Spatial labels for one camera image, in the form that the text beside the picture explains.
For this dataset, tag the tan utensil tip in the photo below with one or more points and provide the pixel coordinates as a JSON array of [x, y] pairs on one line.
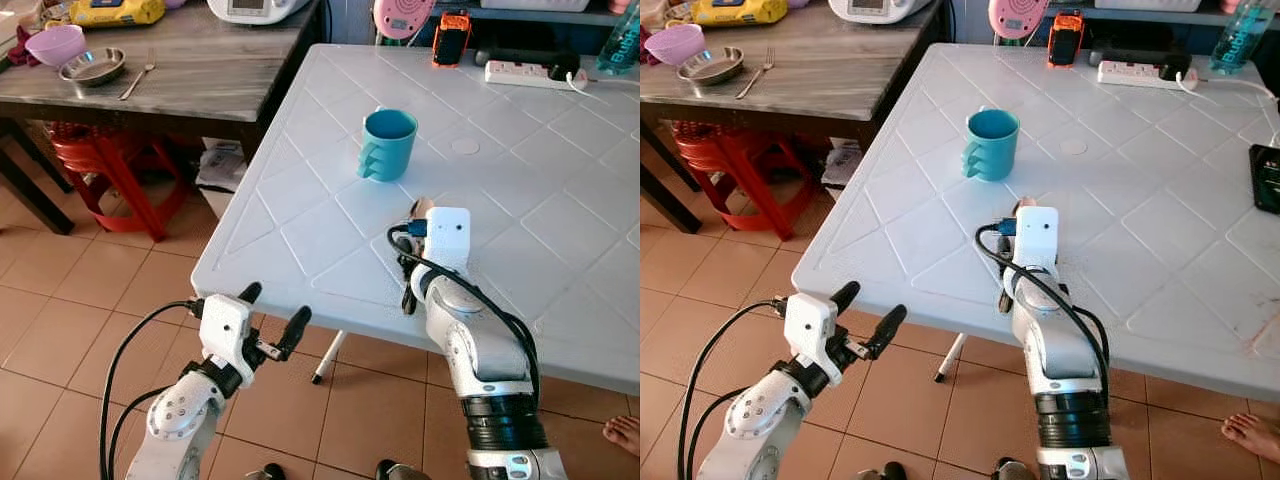
[[421, 204], [1023, 204]]

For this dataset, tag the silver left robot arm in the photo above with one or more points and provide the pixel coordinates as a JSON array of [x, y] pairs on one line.
[[178, 420], [760, 420]]

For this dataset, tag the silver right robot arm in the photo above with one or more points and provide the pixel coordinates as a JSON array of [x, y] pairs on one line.
[[1070, 380], [482, 372]]

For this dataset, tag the white table leg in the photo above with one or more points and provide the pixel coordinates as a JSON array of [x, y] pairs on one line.
[[950, 358], [328, 358]]

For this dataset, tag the teal plastic mug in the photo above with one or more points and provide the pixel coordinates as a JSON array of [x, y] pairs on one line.
[[390, 150], [993, 150]]

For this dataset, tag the white plastic table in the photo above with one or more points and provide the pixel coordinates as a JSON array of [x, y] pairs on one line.
[[1130, 240], [520, 220]]

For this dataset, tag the black left robot foot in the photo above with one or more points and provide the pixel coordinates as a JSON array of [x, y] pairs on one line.
[[882, 471], [266, 472]]

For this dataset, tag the black robot foot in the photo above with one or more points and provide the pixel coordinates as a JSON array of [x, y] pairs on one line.
[[1014, 469], [266, 472], [882, 471], [398, 471]]

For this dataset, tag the white printed box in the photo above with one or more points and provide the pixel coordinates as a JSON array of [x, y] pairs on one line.
[[845, 165], [222, 172]]

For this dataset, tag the red plastic stool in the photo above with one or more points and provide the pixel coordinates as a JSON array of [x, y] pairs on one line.
[[740, 160], [120, 160]]

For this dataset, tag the black right robot foot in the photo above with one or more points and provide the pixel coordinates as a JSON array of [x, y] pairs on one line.
[[1014, 469], [398, 471]]

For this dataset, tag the white power strip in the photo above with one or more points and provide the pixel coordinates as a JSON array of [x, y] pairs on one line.
[[520, 73], [1135, 74]]

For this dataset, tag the orange and black device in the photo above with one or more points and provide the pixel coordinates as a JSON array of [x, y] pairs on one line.
[[451, 42], [1066, 42]]

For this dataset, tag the pink round device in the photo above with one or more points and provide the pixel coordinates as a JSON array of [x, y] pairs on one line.
[[402, 15], [1018, 15]]

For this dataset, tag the dark marble-look table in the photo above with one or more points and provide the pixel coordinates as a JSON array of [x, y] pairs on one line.
[[200, 70], [820, 70]]

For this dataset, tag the steel fork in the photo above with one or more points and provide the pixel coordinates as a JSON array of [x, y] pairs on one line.
[[755, 79], [137, 80]]

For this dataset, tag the person's bare foot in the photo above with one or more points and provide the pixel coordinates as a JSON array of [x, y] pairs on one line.
[[1250, 436], [622, 434]]

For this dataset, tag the white kitchen appliance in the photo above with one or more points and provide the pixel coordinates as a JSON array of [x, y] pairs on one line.
[[875, 8], [255, 8]]

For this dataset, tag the black flat device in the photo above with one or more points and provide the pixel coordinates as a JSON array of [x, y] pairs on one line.
[[1267, 178]]

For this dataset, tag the steel bowl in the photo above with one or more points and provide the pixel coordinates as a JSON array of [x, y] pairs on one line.
[[92, 67], [710, 66]]

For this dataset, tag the teal water bottle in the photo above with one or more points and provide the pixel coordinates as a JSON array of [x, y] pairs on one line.
[[620, 40], [1240, 35]]

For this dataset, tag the pink plastic bowl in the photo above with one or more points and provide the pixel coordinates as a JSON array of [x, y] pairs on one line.
[[55, 45], [675, 42]]

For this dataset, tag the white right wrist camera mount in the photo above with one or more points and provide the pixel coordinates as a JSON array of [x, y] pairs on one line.
[[447, 235], [1037, 235]]

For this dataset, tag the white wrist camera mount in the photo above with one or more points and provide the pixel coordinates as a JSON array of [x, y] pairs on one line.
[[222, 325], [447, 235], [1037, 235], [808, 325]]

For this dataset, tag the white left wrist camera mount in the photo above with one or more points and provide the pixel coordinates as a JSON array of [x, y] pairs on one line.
[[222, 325], [808, 325]]

